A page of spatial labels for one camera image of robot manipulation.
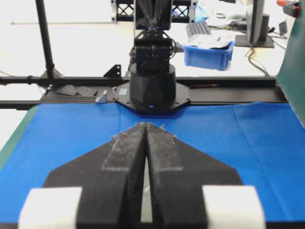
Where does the blue plastic bin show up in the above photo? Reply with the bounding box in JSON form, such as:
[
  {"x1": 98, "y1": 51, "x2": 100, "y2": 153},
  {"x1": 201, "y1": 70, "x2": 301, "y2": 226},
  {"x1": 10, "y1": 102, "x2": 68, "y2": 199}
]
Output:
[{"x1": 183, "y1": 41, "x2": 235, "y2": 71}]

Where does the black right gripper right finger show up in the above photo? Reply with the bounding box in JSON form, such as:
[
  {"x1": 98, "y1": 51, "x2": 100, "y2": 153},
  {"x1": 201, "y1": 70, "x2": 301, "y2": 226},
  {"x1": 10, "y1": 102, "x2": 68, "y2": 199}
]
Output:
[{"x1": 145, "y1": 123, "x2": 265, "y2": 229}]

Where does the blue table cloth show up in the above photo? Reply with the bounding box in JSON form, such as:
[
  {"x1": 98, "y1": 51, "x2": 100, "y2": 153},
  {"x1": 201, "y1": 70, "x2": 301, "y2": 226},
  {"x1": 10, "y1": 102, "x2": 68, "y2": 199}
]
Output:
[{"x1": 0, "y1": 102, "x2": 305, "y2": 223}]

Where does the black aluminium frame rail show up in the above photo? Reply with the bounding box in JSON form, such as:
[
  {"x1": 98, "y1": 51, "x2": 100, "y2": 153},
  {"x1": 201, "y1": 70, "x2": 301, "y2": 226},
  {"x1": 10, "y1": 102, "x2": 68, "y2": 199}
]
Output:
[{"x1": 0, "y1": 76, "x2": 287, "y2": 110}]

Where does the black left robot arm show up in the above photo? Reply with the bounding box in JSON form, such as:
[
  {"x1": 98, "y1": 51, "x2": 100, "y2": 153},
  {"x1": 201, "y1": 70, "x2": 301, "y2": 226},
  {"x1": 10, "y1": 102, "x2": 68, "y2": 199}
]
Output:
[{"x1": 115, "y1": 0, "x2": 190, "y2": 114}]

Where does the silver corner bracket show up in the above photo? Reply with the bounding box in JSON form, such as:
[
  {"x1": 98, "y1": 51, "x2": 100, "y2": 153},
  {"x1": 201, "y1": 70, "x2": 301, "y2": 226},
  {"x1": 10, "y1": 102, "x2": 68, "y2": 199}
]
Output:
[{"x1": 95, "y1": 90, "x2": 107, "y2": 104}]

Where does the black computer monitor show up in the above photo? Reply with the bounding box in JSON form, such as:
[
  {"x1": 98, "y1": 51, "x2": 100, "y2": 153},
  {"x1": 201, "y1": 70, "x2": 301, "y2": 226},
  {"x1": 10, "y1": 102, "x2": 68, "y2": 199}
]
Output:
[{"x1": 235, "y1": 0, "x2": 274, "y2": 48}]

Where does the green backdrop board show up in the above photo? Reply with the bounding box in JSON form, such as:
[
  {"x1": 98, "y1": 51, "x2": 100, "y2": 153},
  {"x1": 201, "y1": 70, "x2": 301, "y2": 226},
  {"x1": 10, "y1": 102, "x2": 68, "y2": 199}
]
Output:
[{"x1": 276, "y1": 0, "x2": 305, "y2": 125}]

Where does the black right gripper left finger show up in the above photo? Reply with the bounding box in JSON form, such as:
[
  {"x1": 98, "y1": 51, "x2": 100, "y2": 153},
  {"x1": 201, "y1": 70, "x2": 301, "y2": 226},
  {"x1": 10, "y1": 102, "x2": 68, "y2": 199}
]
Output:
[{"x1": 18, "y1": 124, "x2": 146, "y2": 229}]

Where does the black keyboard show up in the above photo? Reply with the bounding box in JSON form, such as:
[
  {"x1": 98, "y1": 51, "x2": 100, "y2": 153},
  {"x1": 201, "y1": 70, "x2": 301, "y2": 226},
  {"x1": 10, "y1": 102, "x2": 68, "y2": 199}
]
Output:
[{"x1": 186, "y1": 21, "x2": 211, "y2": 39}]

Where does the black vertical frame pole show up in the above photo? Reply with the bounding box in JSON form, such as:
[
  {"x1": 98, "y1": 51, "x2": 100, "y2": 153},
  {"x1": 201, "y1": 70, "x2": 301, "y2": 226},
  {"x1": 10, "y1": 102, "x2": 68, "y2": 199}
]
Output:
[{"x1": 35, "y1": 0, "x2": 54, "y2": 79}]

